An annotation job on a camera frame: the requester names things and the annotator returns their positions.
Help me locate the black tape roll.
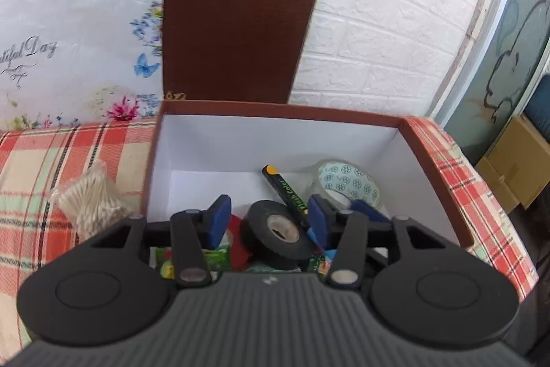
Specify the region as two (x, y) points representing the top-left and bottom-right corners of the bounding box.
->
(240, 200), (315, 271)

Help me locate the black marker orange cap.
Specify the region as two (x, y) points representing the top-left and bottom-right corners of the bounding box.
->
(261, 164), (309, 230)

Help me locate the green plant card box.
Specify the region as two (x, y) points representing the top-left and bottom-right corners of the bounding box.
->
(150, 245), (332, 280)

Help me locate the brown cardboard storage box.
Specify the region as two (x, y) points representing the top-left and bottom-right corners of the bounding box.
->
(132, 101), (483, 297)

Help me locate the cotton swab bundle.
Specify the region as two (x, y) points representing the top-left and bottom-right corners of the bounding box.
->
(48, 161), (133, 241)

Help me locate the lower cardboard box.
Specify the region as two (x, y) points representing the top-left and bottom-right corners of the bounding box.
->
(475, 158), (519, 213)

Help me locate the upper cardboard box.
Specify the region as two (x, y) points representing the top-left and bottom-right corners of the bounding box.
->
(487, 115), (549, 209)

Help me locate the red plaid bed sheet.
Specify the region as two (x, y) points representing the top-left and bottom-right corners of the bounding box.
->
(1, 116), (539, 361)

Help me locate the dark brown wooden headboard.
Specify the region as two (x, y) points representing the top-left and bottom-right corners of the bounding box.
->
(162, 0), (316, 104)

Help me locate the blue chair back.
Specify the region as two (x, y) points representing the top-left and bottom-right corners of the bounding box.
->
(524, 75), (550, 142)

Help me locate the glass door with drawing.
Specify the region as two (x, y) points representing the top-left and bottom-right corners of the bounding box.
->
(445, 0), (549, 165)

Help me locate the floral plastic pillow bag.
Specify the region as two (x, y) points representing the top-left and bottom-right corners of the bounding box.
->
(1, 0), (164, 130)

